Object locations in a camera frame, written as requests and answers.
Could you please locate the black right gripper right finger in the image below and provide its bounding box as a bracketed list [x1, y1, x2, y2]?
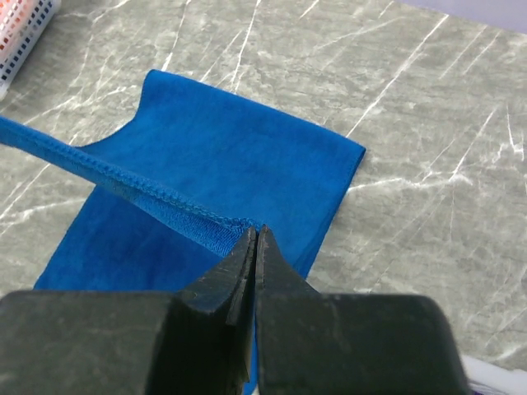
[255, 227, 471, 394]

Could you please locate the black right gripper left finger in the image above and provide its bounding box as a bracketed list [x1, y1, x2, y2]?
[1, 229, 258, 394]

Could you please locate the blue towel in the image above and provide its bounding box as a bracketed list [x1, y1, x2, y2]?
[1, 70, 365, 394]

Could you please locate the right white plastic basket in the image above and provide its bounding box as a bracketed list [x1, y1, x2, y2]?
[461, 355, 527, 395]

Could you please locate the white plastic basket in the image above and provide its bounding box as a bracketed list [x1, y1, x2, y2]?
[461, 355, 527, 395]
[1, 0, 62, 100]

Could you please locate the left white plastic basket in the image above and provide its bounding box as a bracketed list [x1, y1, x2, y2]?
[1, 0, 62, 100]

